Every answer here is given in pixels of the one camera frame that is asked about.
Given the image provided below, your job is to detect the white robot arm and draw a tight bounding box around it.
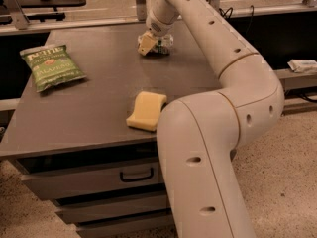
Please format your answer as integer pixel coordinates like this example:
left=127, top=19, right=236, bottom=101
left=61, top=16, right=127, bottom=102
left=148, top=0, right=284, bottom=238

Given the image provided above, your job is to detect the black cable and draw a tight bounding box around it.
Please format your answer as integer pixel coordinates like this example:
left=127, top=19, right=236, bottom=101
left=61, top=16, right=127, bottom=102
left=218, top=5, right=256, bottom=28

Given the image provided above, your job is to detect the white packet on ledge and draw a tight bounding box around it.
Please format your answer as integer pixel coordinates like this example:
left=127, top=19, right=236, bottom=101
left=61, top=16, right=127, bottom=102
left=287, top=59, right=317, bottom=73

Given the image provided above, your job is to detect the black drawer handle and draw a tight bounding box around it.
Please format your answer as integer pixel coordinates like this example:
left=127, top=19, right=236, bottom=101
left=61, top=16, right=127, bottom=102
left=119, top=168, right=154, bottom=183

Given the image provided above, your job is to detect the yellow sponge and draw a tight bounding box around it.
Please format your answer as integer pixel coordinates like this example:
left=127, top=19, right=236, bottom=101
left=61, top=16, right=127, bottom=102
left=126, top=91, right=167, bottom=132

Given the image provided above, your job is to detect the grey drawer cabinet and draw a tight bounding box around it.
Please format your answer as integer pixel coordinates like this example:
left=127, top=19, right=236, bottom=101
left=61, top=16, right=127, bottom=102
left=1, top=22, right=219, bottom=238

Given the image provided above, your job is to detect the silver green 7up can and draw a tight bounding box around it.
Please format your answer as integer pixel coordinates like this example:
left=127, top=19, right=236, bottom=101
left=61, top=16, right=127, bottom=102
left=147, top=34, right=173, bottom=55

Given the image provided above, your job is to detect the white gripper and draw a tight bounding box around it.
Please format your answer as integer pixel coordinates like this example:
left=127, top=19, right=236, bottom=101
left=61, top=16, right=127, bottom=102
left=138, top=10, right=174, bottom=56

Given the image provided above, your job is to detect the green jalapeno chip bag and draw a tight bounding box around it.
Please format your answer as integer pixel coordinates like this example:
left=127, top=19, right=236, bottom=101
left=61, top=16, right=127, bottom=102
left=20, top=45, right=86, bottom=92

